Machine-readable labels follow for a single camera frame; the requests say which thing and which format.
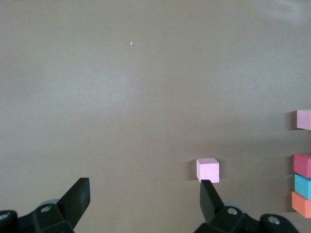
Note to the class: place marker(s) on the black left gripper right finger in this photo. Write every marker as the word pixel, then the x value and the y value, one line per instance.
pixel 218 218

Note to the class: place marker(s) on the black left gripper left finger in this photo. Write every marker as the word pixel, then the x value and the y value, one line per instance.
pixel 73 206

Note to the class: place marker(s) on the orange foam cube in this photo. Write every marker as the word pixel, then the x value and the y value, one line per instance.
pixel 301 204

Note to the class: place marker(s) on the cyan foam cube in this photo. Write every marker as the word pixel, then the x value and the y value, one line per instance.
pixel 303 186

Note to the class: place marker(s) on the red foam cube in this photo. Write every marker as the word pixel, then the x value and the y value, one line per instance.
pixel 302 165

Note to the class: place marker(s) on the pink foam cube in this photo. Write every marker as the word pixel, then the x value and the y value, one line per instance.
pixel 208 170
pixel 304 119

